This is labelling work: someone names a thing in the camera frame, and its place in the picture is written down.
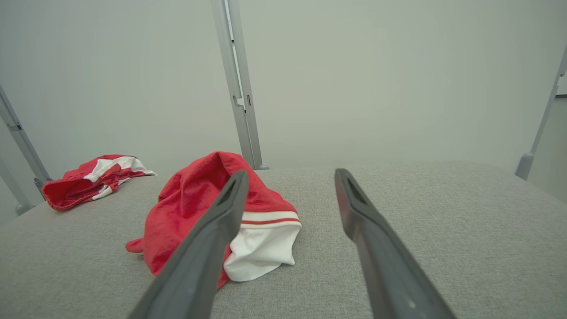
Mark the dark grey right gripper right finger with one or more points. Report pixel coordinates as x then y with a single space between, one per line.
390 283

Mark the grey partition post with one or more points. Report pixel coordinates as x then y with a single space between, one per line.
243 66
228 66
25 146
525 166

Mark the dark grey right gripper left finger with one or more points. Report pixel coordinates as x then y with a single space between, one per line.
199 274

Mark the red and white shorts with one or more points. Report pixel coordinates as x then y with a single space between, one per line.
71 190

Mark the red Bulls 23 jersey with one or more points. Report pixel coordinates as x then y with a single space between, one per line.
186 208

